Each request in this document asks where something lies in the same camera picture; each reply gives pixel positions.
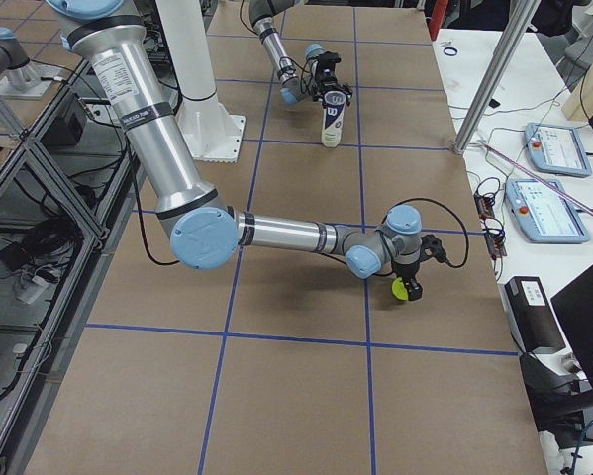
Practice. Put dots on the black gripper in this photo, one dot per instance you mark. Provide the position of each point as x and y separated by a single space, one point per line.
405 270
324 83

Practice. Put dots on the Wilson tennis ball can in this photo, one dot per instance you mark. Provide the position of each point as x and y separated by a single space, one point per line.
334 104

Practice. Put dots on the yellow Wilson 3 tennis ball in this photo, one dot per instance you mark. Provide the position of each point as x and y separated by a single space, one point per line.
399 290

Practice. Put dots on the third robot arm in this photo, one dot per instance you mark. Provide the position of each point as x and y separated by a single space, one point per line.
23 80

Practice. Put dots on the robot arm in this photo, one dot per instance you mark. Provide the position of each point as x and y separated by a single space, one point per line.
296 80
204 232

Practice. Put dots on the small electronics board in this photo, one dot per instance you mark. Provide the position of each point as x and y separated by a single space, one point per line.
492 227

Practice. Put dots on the black box with label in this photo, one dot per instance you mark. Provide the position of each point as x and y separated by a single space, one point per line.
529 307

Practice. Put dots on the lower teach pendant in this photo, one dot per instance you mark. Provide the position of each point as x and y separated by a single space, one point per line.
543 215

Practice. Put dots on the teach pendant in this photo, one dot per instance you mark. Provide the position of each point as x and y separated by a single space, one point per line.
557 150
543 215

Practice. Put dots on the upper teach pendant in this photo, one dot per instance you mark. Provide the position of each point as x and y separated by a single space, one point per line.
557 150

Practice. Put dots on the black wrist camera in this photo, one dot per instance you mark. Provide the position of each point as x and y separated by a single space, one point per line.
327 61
431 247

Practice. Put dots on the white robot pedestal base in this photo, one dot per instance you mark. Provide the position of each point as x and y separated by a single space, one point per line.
210 132

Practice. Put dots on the aluminium frame post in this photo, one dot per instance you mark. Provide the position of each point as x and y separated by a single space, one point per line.
502 54

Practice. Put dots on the aluminium frame side table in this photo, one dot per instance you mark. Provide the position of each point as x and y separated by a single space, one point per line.
65 195

